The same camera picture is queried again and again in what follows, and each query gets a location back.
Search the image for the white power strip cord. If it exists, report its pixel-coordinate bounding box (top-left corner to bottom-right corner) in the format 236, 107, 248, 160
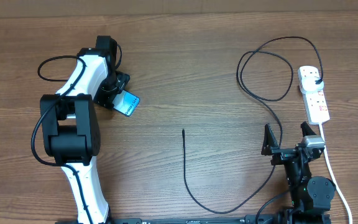
318, 123, 354, 224

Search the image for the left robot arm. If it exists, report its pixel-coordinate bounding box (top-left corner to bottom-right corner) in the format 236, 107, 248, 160
31, 35, 139, 223

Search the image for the smartphone with light screen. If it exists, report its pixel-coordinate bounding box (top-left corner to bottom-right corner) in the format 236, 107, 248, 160
113, 90, 140, 117

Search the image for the white charger plug adapter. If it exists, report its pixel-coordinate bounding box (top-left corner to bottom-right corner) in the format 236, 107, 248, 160
300, 77, 324, 94

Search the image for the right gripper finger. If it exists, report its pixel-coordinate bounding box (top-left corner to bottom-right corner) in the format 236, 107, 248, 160
261, 124, 280, 156
300, 121, 316, 137

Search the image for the black charging cable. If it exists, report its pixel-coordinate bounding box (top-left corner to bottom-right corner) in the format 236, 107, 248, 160
181, 36, 324, 215

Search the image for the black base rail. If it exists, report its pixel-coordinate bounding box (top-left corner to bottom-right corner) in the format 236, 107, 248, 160
109, 215, 279, 224

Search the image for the white power strip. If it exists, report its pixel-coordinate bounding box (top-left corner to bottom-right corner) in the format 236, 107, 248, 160
297, 65, 330, 125

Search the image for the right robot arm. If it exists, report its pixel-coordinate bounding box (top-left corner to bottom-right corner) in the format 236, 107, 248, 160
255, 122, 336, 223

